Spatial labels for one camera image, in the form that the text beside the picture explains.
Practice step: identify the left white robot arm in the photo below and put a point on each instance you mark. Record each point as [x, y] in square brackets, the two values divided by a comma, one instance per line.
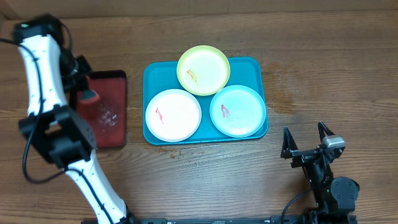
[58, 133]

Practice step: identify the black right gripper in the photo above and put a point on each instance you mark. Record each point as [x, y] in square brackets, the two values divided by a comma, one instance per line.
[289, 151]

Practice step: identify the white pink plate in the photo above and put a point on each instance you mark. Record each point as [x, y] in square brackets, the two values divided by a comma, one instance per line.
[173, 115]

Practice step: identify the teal plastic tray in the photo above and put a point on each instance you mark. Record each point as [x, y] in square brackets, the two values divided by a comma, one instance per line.
[161, 76]

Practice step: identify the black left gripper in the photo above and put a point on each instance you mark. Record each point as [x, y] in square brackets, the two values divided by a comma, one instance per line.
[81, 82]

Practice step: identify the dark red tray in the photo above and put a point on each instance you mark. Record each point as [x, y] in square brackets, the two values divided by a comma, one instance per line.
[107, 115]

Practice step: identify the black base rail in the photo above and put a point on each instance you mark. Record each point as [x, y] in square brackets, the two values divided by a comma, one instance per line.
[275, 219]

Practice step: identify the yellow plate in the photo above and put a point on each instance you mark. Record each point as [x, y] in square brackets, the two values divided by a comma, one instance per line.
[203, 70]

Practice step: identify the light blue plate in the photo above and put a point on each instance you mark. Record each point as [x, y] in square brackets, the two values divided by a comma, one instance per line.
[238, 111]

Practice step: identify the red green sponge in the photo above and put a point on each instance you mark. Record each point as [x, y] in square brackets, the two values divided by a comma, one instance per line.
[88, 97]

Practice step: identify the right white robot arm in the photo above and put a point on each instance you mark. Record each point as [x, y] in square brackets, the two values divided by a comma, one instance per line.
[334, 196]

